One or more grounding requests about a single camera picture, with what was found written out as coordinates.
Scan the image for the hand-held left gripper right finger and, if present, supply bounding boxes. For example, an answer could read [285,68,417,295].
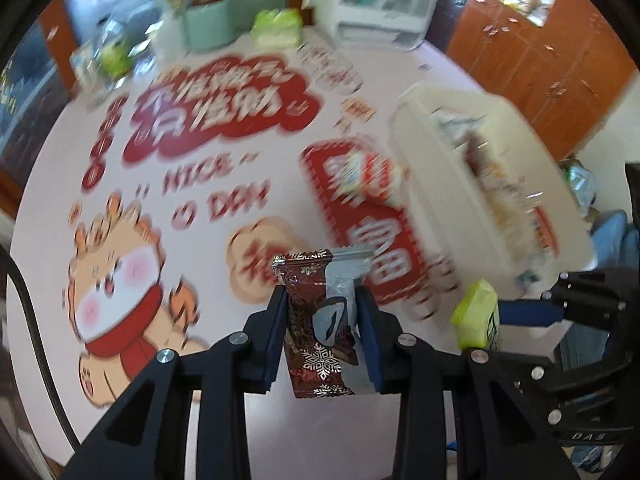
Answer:
[352,287,576,480]

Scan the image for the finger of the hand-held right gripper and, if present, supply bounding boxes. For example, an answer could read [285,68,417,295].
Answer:
[492,350,631,396]
[495,270,631,328]

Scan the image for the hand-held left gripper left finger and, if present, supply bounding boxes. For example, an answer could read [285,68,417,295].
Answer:
[60,285,291,480]

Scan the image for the dark red snack packet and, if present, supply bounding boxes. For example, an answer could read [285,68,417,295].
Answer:
[271,247,375,400]

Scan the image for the green snack packet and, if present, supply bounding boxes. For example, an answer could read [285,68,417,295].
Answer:
[450,280,503,351]

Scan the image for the white plastic bin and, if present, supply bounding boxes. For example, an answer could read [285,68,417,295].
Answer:
[390,84,599,286]

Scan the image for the red white snack packet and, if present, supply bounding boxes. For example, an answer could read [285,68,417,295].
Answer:
[430,110,488,143]

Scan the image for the green plastic bag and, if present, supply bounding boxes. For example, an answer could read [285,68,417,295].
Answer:
[560,157,598,211]

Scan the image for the red white cookie packet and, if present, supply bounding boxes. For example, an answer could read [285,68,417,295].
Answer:
[345,132,416,211]

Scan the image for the wooden cabinet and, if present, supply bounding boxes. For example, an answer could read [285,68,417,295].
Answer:
[445,0,638,158]

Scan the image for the green tissue pack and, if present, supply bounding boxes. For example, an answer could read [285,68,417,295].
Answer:
[250,7,305,48]

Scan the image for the white bottle sterilizer cabinet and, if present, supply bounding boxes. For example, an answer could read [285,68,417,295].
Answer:
[332,0,446,50]

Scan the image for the mint green canister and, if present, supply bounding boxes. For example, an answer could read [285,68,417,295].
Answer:
[181,0,236,51]

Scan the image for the clear bottle with green label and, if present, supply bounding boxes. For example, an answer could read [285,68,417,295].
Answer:
[97,17,135,76]

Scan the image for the glass cup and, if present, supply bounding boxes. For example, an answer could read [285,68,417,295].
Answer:
[70,42,108,96]

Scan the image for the black cable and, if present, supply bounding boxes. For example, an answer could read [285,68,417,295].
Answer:
[0,245,81,446]

